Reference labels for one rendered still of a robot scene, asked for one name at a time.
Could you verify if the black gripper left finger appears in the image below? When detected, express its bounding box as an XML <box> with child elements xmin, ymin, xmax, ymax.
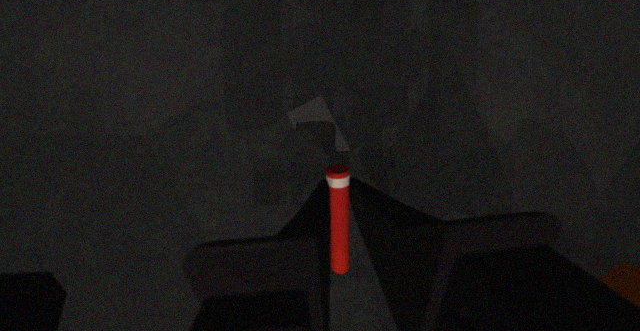
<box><xmin>183</xmin><ymin>180</ymin><xmax>331</xmax><ymax>331</ymax></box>

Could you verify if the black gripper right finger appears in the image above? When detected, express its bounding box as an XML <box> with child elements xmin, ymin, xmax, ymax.
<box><xmin>349</xmin><ymin>178</ymin><xmax>562</xmax><ymax>331</ymax></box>

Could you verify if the red peg with white band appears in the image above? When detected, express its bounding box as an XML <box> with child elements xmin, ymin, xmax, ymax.
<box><xmin>326</xmin><ymin>164</ymin><xmax>350</xmax><ymax>274</ymax></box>

